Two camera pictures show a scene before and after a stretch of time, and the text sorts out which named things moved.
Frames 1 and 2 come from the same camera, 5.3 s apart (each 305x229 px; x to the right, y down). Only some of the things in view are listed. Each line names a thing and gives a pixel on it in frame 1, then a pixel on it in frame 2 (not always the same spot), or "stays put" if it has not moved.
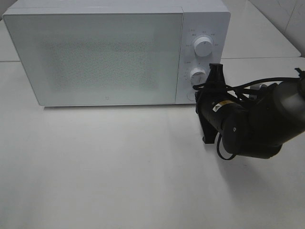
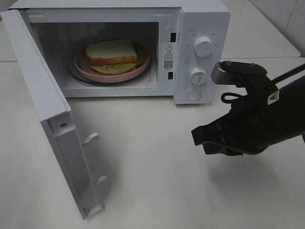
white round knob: (198, 76) stays put
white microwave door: (99, 58) -> (54, 112)
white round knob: (203, 46) stays put
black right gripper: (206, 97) -> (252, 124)
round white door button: (190, 95) stays put
